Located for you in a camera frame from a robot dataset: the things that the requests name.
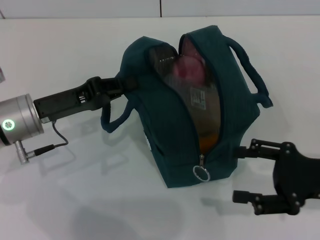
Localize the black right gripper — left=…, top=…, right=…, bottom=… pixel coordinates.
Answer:
left=232, top=138, right=320, bottom=216

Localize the dark teal lunch bag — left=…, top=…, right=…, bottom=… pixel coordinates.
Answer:
left=100, top=24, right=273, bottom=189

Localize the left arm dark cable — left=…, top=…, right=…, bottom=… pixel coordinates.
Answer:
left=32, top=119, right=70, bottom=157

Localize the pink peach ball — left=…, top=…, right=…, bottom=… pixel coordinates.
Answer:
left=174, top=56, right=206, bottom=85

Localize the clear lunch box blue rim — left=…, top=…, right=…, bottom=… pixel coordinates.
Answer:
left=159, top=47, right=222, bottom=141

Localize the yellow banana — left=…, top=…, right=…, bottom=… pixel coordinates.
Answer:
left=199, top=133, right=219, bottom=152

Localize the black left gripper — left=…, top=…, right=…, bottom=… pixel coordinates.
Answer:
left=33, top=76, right=138, bottom=123

